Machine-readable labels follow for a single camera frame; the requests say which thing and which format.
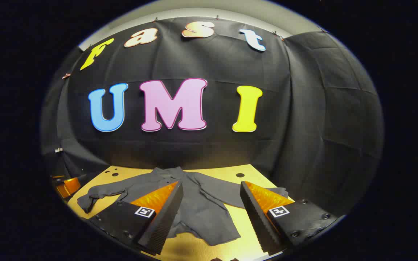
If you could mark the grey button shirt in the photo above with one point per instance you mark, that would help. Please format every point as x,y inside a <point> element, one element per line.
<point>201,210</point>

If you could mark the black backdrop cloth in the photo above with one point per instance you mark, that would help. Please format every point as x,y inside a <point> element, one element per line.
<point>212,152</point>

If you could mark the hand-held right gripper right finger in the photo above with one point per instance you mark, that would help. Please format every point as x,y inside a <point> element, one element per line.
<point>258,221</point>

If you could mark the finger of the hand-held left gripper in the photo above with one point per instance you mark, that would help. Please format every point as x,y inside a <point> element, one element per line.
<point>72,185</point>

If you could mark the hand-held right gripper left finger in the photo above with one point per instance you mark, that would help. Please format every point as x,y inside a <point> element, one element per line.
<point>165,221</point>

